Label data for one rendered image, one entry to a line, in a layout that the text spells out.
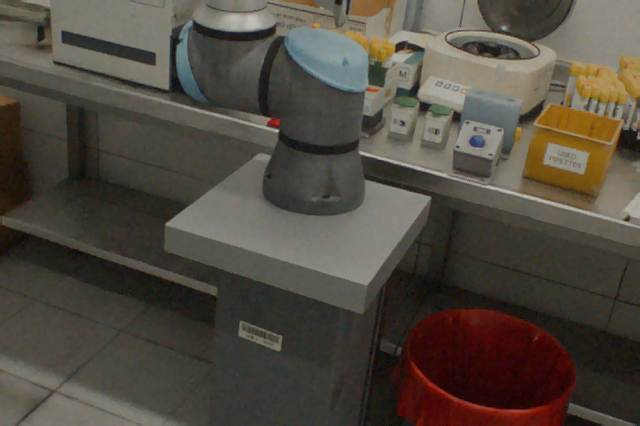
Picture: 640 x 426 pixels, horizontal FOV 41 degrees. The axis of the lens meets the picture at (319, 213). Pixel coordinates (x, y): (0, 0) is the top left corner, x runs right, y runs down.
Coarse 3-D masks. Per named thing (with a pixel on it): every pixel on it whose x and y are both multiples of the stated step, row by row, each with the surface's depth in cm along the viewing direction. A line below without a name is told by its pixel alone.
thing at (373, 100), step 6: (366, 90) 158; (372, 90) 158; (378, 90) 158; (366, 96) 157; (372, 96) 157; (378, 96) 158; (366, 102) 157; (372, 102) 157; (378, 102) 159; (366, 108) 158; (372, 108) 157; (378, 108) 160; (366, 114) 158; (372, 114) 158
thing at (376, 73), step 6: (372, 66) 159; (378, 66) 159; (372, 72) 160; (378, 72) 159; (384, 72) 159; (372, 78) 160; (378, 78) 160; (384, 78) 159; (372, 84) 160; (378, 84) 160; (384, 84) 160
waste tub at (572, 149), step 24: (552, 120) 156; (576, 120) 154; (600, 120) 152; (552, 144) 145; (576, 144) 143; (600, 144) 141; (528, 168) 148; (552, 168) 146; (576, 168) 144; (600, 168) 143
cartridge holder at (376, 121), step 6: (378, 114) 160; (366, 120) 158; (372, 120) 158; (378, 120) 161; (384, 120) 164; (366, 126) 159; (372, 126) 158; (378, 126) 161; (360, 132) 158; (366, 132) 157; (372, 132) 159
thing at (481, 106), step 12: (468, 96) 155; (480, 96) 154; (492, 96) 155; (504, 96) 156; (468, 108) 156; (480, 108) 155; (492, 108) 154; (504, 108) 153; (516, 108) 152; (480, 120) 156; (492, 120) 155; (504, 120) 154; (516, 120) 153; (504, 132) 155; (504, 144) 156; (504, 156) 155
